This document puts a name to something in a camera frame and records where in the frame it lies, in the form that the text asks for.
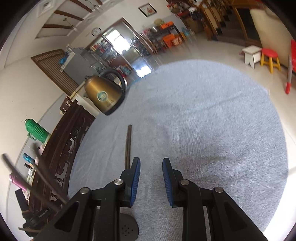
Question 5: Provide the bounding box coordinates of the black utensil holder cup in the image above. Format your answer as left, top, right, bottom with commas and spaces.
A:
119, 213, 139, 241

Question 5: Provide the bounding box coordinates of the dark carved wooden sideboard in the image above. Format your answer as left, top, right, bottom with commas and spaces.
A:
28, 97, 96, 214

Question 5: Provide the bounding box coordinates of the purple water bottle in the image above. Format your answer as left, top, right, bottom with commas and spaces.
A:
9, 173, 27, 191

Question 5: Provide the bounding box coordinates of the small black bottle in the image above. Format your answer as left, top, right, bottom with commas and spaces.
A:
24, 163, 33, 170

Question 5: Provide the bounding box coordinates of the teal water bottle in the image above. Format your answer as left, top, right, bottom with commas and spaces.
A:
23, 153, 35, 164

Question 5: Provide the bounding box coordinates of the light blue table cloth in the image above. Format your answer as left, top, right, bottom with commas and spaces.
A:
68, 60, 288, 240

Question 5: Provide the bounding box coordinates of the green thermos jug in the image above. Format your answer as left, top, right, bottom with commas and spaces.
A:
25, 119, 51, 144

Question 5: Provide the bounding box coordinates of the gold electric kettle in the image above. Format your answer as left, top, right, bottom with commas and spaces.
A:
84, 68, 126, 115

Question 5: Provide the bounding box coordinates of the white chest freezer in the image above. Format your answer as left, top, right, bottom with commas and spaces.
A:
70, 81, 100, 118

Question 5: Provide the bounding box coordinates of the wooden chair behind sideboard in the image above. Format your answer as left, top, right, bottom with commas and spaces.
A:
60, 96, 73, 115

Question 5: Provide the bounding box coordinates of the grey refrigerator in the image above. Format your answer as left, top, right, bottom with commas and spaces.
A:
61, 48, 99, 84

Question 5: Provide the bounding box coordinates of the red white toy bat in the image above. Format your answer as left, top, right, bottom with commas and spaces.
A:
284, 39, 296, 95

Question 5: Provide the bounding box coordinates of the white small stool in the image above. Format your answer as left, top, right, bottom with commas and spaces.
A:
242, 45, 262, 69

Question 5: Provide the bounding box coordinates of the dark wooden side table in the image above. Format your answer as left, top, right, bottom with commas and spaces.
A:
145, 25, 184, 54

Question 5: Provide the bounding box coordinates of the red and yellow stool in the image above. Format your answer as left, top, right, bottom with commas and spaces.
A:
260, 48, 281, 74

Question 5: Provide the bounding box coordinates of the orange box on table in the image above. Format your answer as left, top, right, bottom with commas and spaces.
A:
160, 21, 174, 29

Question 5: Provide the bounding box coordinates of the cream sofa armrest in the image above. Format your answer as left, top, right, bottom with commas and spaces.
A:
250, 9, 292, 57

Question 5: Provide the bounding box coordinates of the round wall clock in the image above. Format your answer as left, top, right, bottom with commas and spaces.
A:
91, 27, 102, 37

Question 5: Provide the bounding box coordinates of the framed wall picture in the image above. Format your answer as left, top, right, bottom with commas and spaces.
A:
138, 3, 157, 18

